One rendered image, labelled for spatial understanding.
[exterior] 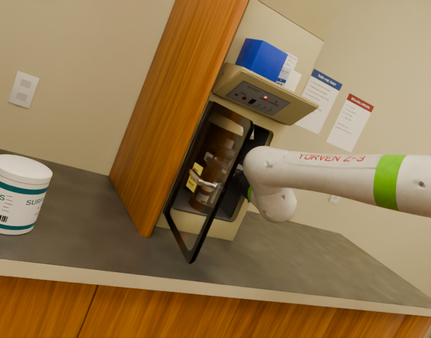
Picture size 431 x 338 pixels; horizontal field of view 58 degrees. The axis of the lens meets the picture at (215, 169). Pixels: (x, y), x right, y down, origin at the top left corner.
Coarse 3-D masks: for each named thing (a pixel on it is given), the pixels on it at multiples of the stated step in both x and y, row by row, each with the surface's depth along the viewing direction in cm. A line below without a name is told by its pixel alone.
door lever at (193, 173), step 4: (192, 172) 101; (196, 172) 102; (192, 176) 101; (196, 176) 98; (200, 176) 99; (196, 180) 97; (200, 180) 96; (200, 184) 96; (204, 184) 97; (208, 184) 97; (212, 184) 98; (216, 184) 98; (212, 188) 99
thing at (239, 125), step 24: (216, 120) 111; (240, 120) 97; (216, 144) 106; (240, 144) 93; (192, 168) 116; (216, 168) 101; (192, 192) 111; (216, 192) 97; (168, 216) 122; (192, 216) 106; (192, 240) 101
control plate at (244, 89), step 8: (240, 88) 115; (248, 88) 115; (256, 88) 115; (232, 96) 118; (240, 96) 118; (248, 96) 118; (256, 96) 118; (264, 96) 119; (272, 96) 119; (248, 104) 122; (256, 104) 122; (264, 104) 122; (272, 104) 122; (280, 104) 122; (288, 104) 122; (264, 112) 126; (272, 112) 126
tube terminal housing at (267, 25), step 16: (256, 0) 115; (256, 16) 117; (272, 16) 119; (240, 32) 116; (256, 32) 119; (272, 32) 121; (288, 32) 123; (304, 32) 126; (240, 48) 118; (288, 48) 125; (304, 48) 128; (320, 48) 131; (304, 64) 130; (304, 80) 133; (208, 96) 120; (240, 112) 126; (256, 112) 129; (272, 128) 134; (272, 144) 136; (176, 176) 125; (240, 208) 141; (160, 224) 128; (224, 224) 140
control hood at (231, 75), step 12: (228, 72) 114; (240, 72) 109; (252, 72) 110; (216, 84) 118; (228, 84) 114; (252, 84) 114; (264, 84) 114; (276, 84) 115; (288, 96) 119; (300, 96) 120; (252, 108) 124; (288, 108) 125; (300, 108) 125; (312, 108) 125; (288, 120) 131
